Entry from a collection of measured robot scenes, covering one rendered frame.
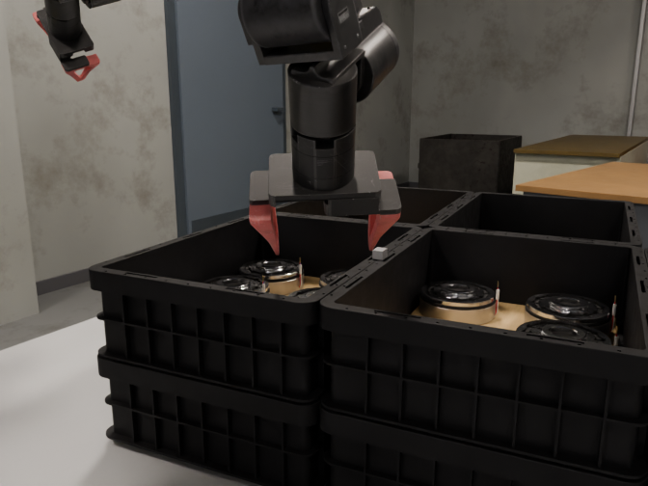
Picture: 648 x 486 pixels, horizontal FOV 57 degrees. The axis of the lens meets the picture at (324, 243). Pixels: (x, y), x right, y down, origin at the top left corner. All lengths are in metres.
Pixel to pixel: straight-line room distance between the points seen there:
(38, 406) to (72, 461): 0.17
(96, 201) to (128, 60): 0.93
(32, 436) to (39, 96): 3.08
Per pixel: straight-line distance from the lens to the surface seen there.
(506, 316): 0.87
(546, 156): 4.76
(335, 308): 0.57
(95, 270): 0.74
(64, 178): 3.92
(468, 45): 7.58
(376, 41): 0.56
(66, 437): 0.87
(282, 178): 0.56
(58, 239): 3.94
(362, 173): 0.56
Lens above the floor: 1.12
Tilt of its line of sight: 14 degrees down
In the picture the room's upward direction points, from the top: straight up
